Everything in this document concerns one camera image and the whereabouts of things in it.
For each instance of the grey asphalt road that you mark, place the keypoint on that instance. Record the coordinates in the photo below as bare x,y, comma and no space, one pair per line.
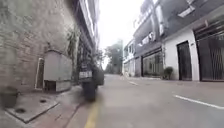
143,106

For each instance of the dark grey building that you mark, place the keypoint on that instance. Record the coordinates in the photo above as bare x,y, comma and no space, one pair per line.
148,36

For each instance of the round manhole cover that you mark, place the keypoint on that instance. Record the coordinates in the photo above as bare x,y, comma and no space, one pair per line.
43,100
20,110

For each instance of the trees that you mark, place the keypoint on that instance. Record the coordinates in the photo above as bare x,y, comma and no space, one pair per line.
114,56

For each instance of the building with balconies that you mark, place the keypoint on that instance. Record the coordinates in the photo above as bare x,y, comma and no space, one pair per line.
87,23

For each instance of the brick wall building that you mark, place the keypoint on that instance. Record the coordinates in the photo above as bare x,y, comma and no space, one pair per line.
30,30

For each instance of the potted bush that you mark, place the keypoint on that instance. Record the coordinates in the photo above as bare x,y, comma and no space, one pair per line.
168,72

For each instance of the white building with dark gates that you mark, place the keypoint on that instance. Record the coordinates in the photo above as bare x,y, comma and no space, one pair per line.
175,50

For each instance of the green climbing plant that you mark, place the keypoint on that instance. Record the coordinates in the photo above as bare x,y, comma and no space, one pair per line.
72,43

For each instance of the parked dark motorcycle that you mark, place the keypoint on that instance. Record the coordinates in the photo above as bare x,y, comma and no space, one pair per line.
89,81

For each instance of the white cabinet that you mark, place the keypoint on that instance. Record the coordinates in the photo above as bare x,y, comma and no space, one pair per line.
57,68

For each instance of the dark plant pot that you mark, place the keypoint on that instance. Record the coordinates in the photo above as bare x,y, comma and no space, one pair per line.
8,97

